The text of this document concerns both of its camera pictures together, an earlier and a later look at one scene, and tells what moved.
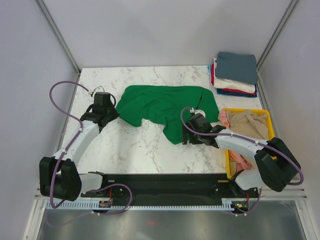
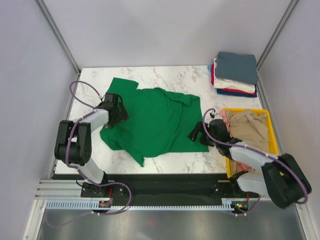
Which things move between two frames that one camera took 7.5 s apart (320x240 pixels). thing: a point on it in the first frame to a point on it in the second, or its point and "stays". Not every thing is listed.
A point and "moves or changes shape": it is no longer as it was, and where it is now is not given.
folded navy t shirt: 236,93 stays
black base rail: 172,189 stays
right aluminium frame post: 290,7 stays
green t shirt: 164,104 moves or changes shape
